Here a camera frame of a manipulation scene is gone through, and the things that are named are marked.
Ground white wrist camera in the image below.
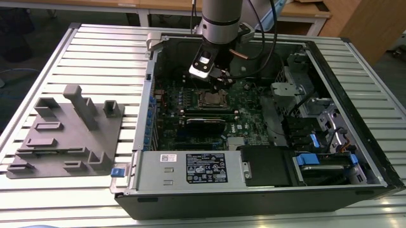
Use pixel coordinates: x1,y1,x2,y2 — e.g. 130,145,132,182
189,50,216,79

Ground wooden cabinet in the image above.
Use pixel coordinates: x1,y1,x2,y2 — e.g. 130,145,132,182
319,0,406,66

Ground grey parts rack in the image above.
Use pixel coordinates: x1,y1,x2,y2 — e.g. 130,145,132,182
5,85,126,179

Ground black office chair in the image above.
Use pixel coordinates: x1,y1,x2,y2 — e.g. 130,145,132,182
0,7,36,63

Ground CPU socket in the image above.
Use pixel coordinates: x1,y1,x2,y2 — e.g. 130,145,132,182
196,89,232,109

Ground coloured power wires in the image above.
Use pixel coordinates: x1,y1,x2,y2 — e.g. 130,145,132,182
336,139,353,154

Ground green motherboard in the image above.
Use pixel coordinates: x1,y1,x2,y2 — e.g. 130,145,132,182
150,78,285,152

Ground grey metal bracket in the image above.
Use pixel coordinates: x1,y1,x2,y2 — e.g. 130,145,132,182
269,82,305,104

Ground black graphics card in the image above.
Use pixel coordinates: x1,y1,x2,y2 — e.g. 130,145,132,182
177,116,228,143

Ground silver chipset heatsink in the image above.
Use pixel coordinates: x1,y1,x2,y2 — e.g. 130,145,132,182
227,136,247,146

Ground blue floor cable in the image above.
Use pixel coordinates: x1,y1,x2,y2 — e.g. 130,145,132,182
0,67,40,77

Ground blue drive connector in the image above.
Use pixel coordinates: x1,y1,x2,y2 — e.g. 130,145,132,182
307,133,320,147

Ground wooden desk white frame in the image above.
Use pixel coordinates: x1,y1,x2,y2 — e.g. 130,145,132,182
0,0,149,28
138,0,332,37

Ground black PC case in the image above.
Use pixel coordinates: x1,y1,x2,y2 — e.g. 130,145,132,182
109,32,406,220

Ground silver CPU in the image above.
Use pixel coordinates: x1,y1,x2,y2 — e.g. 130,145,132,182
204,93,225,105

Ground curved black cable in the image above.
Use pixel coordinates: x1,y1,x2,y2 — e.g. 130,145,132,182
285,96,313,119

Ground perforated metal drive cage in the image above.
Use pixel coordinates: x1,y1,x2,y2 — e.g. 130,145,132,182
272,53,339,119

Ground blue disk carrier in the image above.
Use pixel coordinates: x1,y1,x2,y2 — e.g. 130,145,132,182
291,152,360,187

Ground silver power supply unit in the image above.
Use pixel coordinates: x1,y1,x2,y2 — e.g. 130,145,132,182
128,150,252,191

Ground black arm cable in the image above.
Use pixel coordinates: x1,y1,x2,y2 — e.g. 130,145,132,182
247,0,265,33
221,0,280,80

